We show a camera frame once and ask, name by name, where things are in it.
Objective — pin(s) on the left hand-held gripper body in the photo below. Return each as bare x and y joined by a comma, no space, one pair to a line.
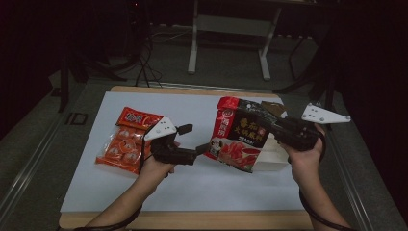
160,128

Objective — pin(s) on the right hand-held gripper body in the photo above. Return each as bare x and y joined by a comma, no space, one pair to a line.
320,115

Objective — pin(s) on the red and black seasoning packet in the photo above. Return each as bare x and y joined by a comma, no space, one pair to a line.
237,128

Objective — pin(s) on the orange snack packet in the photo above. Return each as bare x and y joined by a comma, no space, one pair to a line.
122,144

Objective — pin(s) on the person's left hand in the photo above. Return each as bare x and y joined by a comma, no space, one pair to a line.
154,173

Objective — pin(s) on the person's right hand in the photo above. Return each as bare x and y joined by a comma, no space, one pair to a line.
304,163

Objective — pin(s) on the black tripod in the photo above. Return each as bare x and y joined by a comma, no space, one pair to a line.
330,86

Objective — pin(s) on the white table mat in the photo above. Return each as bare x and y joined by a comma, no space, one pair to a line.
192,189

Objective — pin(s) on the grey metal stand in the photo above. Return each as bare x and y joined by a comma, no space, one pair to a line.
231,25

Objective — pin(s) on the black stand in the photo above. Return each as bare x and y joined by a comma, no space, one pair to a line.
64,89

